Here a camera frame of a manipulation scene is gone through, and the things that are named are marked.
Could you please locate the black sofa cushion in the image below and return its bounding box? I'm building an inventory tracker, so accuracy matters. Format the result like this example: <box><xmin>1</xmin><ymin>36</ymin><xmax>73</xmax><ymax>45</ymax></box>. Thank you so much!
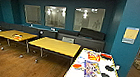
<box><xmin>78</xmin><ymin>27</ymin><xmax>107</xmax><ymax>42</ymax></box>

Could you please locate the orange bowl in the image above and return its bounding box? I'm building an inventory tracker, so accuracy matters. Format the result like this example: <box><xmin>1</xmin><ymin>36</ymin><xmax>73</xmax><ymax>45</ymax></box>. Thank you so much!
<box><xmin>86</xmin><ymin>50</ymin><xmax>103</xmax><ymax>63</ymax></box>

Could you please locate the yellow air hockey table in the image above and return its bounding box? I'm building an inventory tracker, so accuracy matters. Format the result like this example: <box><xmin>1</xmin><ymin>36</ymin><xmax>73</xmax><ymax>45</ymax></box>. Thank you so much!
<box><xmin>59</xmin><ymin>45</ymin><xmax>128</xmax><ymax>77</ymax></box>

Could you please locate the interior glass window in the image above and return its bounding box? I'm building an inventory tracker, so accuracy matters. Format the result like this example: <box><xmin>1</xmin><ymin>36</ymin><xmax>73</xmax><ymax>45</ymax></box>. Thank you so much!
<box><xmin>42</xmin><ymin>4</ymin><xmax>68</xmax><ymax>29</ymax></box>
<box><xmin>72</xmin><ymin>5</ymin><xmax>107</xmax><ymax>35</ymax></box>
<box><xmin>22</xmin><ymin>4</ymin><xmax>43</xmax><ymax>25</ymax></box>

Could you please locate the pale framed wall sign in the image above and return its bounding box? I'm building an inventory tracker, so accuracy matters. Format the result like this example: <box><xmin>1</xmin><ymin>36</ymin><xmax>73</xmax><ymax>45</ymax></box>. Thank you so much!
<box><xmin>121</xmin><ymin>26</ymin><xmax>140</xmax><ymax>46</ymax></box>

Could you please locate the orange flat object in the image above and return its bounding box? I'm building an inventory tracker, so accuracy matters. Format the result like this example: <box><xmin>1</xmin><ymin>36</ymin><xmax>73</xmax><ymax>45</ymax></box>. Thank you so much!
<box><xmin>11</xmin><ymin>33</ymin><xmax>24</xmax><ymax>41</ymax></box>

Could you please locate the yellow wooden table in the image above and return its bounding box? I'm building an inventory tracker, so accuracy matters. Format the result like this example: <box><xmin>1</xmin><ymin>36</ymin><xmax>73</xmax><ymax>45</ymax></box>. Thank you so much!
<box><xmin>25</xmin><ymin>34</ymin><xmax>84</xmax><ymax>68</ymax></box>
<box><xmin>0</xmin><ymin>27</ymin><xmax>39</xmax><ymax>55</ymax></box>

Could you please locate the white wall outlet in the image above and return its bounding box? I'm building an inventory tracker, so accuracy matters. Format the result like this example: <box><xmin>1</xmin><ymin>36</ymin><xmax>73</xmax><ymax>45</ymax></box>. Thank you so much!
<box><xmin>115</xmin><ymin>64</ymin><xmax>121</xmax><ymax>71</ymax></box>

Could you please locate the white bench sign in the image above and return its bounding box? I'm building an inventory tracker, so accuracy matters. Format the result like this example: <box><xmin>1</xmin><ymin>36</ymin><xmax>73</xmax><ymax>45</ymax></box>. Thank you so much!
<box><xmin>61</xmin><ymin>36</ymin><xmax>75</xmax><ymax>45</ymax></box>

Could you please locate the red black game paddle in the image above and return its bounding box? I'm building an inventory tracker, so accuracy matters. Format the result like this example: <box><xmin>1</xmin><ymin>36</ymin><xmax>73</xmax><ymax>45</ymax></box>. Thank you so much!
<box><xmin>99</xmin><ymin>53</ymin><xmax>113</xmax><ymax>61</ymax></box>

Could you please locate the orange game paddle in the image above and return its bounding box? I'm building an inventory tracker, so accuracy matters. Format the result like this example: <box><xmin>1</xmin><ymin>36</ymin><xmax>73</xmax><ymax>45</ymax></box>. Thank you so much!
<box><xmin>71</xmin><ymin>62</ymin><xmax>85</xmax><ymax>71</ymax></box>

